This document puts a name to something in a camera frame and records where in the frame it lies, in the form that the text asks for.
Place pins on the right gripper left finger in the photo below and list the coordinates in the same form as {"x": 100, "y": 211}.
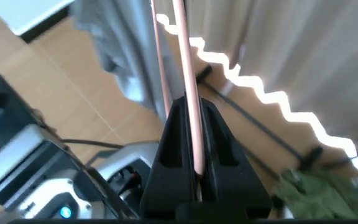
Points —
{"x": 166, "y": 174}

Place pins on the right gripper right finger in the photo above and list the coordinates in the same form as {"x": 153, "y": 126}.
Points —
{"x": 232, "y": 177}

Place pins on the pink clothes hanger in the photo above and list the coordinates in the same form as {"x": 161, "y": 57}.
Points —
{"x": 194, "y": 124}

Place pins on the pale grey shorts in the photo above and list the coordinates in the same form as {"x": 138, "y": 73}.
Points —
{"x": 126, "y": 46}

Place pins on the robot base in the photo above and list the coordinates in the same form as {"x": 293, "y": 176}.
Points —
{"x": 26, "y": 155}

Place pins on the black clothes rack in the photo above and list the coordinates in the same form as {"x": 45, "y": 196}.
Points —
{"x": 259, "y": 127}

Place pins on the green garment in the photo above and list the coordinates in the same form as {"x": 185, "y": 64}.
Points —
{"x": 319, "y": 193}

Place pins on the beige curtain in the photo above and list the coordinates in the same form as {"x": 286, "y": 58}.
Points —
{"x": 306, "y": 62}

